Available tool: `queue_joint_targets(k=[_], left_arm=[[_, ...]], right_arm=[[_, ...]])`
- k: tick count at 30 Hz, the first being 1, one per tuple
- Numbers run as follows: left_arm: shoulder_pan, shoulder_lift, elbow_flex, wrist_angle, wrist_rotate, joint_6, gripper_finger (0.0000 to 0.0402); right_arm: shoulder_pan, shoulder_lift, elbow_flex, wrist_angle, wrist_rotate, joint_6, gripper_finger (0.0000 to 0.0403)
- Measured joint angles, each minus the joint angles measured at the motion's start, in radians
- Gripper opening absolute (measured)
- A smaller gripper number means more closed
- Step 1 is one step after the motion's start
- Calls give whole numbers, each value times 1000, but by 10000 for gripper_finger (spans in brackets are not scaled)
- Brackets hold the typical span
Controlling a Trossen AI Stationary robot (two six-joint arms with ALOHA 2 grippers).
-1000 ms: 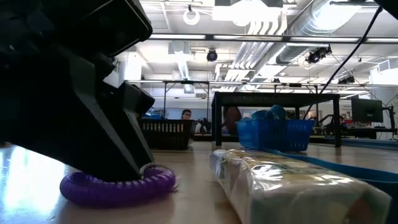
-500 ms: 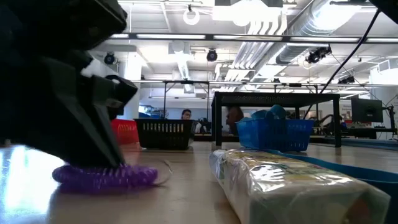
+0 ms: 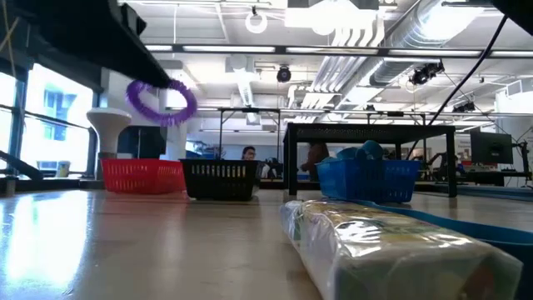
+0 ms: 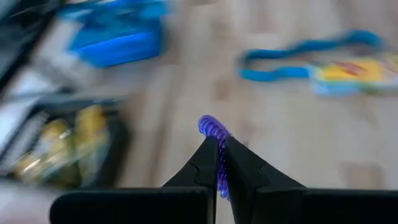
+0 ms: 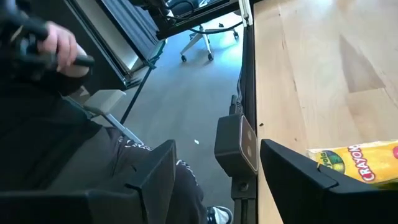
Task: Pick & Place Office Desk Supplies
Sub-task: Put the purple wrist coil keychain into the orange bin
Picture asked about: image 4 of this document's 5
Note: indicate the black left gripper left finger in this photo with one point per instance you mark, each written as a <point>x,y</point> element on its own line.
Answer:
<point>140,207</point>

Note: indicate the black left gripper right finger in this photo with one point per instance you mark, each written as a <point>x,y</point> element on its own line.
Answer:
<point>311,207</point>

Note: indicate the blue plastic basket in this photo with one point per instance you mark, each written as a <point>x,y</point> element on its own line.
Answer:
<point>118,46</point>

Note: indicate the black plastic basket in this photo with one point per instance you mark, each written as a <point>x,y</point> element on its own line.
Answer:
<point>118,155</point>

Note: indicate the blue rubber band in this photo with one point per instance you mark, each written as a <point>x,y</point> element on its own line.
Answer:
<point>280,73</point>

